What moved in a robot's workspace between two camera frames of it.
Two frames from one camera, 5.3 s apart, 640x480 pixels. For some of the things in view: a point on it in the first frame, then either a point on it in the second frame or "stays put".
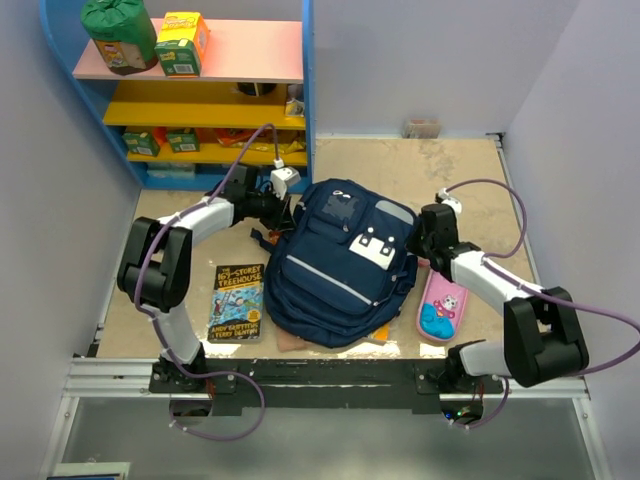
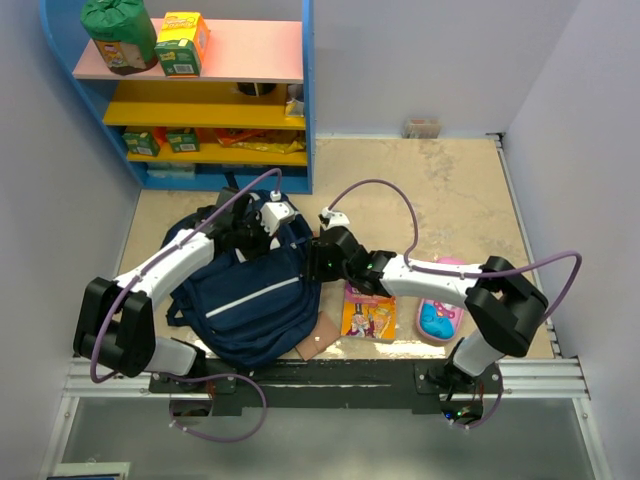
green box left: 141,143 stays put
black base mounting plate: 324,385 stays put
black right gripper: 411,241 → 318,272
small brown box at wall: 422,128 stays put
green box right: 184,139 stays put
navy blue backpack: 340,261 → 251,311
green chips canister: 125,33 stays put
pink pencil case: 441,307 stays put
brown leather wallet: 288,342 → 325,333
